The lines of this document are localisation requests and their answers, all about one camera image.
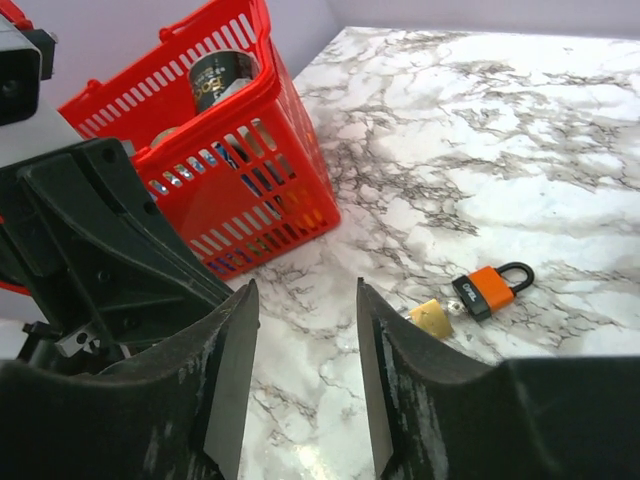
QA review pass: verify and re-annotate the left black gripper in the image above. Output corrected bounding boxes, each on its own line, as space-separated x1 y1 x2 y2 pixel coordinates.
1 138 232 360

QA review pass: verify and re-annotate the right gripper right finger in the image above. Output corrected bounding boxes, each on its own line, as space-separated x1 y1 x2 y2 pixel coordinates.
357 280 639 479

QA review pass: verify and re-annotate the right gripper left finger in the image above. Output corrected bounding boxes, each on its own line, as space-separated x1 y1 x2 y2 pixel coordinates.
1 282 259 479

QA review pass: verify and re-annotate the orange black padlock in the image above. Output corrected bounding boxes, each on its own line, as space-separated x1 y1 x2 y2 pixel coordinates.
452 262 535 322

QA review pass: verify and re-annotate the brass padlock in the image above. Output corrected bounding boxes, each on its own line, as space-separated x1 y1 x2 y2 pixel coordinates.
408 299 453 340

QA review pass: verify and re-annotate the blue snack packet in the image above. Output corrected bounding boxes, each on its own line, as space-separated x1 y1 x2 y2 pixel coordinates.
149 142 301 226

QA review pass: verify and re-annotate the red plastic shopping basket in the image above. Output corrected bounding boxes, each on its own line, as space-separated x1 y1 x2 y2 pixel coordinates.
58 0 342 281

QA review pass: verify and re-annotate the black coffee can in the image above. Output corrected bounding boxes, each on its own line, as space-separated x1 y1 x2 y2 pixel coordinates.
188 49 259 114

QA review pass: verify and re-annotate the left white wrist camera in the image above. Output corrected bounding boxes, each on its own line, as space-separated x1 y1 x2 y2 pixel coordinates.
1 17 81 167

